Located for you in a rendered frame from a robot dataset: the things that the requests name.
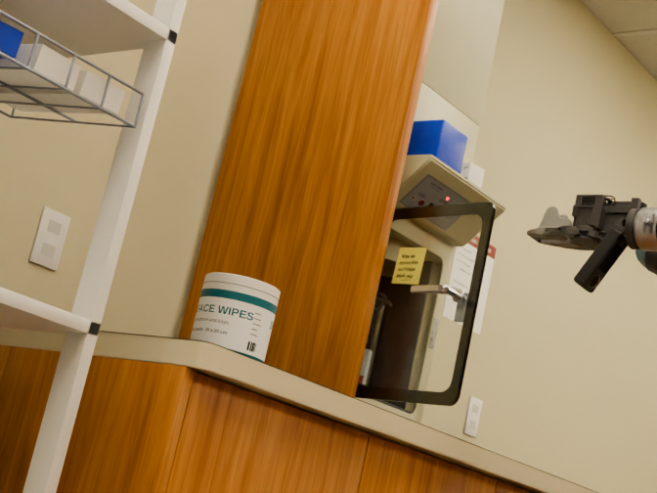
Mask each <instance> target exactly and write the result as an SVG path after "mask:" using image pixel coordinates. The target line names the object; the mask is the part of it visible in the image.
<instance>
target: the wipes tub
mask: <svg viewBox="0 0 657 493"><path fill-rule="evenodd" d="M280 294H281V292H280V291H279V290H278V289H277V288H275V287H274V286H272V285H269V284H267V283H264V282H262V281H259V280H255V279H252V278H248V277H245V276H241V275H236V274H230V273H220V272H213V273H208V274H206V275H205V279H204V283H203V287H202V291H201V294H200V298H199V303H198V307H197V314H196V317H195V321H194V325H193V329H192V334H191V338H190V339H196V340H203V341H208V342H211V343H215V344H218V345H220V346H223V347H225V348H228V349H231V350H233V351H236V352H237V353H240V354H242V355H245V356H248V357H250V358H253V359H255V360H258V361H260V362H263V363H264V361H265V357H266V353H267V349H268V344H269V340H270V336H271V332H272V329H273V324H274V320H275V316H276V312H277V307H278V302H279V298H280Z"/></svg>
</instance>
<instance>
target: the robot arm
mask: <svg viewBox="0 0 657 493"><path fill-rule="evenodd" d="M607 197H612V198H614V199H615V197H613V196H606V195H605V196H604V195H577V197H576V202H575V205H573V211H572V216H573V217H574V221H573V226H572V221H571V220H570V219H569V218H568V216H567V215H564V214H562V215H559V212H558V209H557V207H555V206H551V207H549V208H548V209H547V210H546V213H545V215H544V217H543V219H542V222H541V224H540V226H539V227H538V228H537V229H532V230H529V231H527V235H528V236H530V237H531V238H532V239H534V240H535V241H537V242H538V243H540V244H544V245H548V246H553V247H563V248H570V249H577V250H594V252H593V253H592V254H591V256H590V257H589V259H588V260H587V261H586V263H585V264H584V265H583V267H582V268H581V269H580V271H579V272H578V273H577V275H576V276H575V277H574V281H575V283H577V284H578V285H579V286H581V287H582V288H583V289H585V290H586V291H588V292H593V291H594V290H595V289H596V287H597V286H598V285H599V283H600V282H601V281H602V279H603V278H604V277H605V275H606V274H607V273H608V271H609V270H610V269H611V267H612V266H613V265H614V263H615V262H616V261H617V259H618V258H619V257H620V255H621V254H622V253H623V251H624V250H625V249H626V247H627V246H629V248H630V249H635V254H636V258H637V260H638V261H639V262H640V263H641V264H642V266H644V267H645V268H646V269H647V270H648V271H649V272H651V273H654V274H656V275H657V207H647V204H646V203H644V202H642V201H641V199H640V198H632V201H631V202H616V199H615V200H614V199H610V198H607ZM612 200H614V201H612Z"/></svg>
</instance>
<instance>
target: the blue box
mask: <svg viewBox="0 0 657 493"><path fill-rule="evenodd" d="M466 143H467V137H466V136H465V135H464V134H462V133H461V132H460V131H458V130H457V129H456V128H455V127H454V126H453V125H451V124H450V123H449V122H447V121H446V120H445V119H438V120H420V121H414V124H413V129H412V134H411V138H410V143H409V147H408V151H407V155H434V156H435V157H437V158H438V159H440V160H441V161H443V162H444V163H445V164H447V165H448V166H450V167H451V168H453V170H454V171H456V172H457V173H459V174H460V173H461V168H462V163H463V158H464V153H465V150H466Z"/></svg>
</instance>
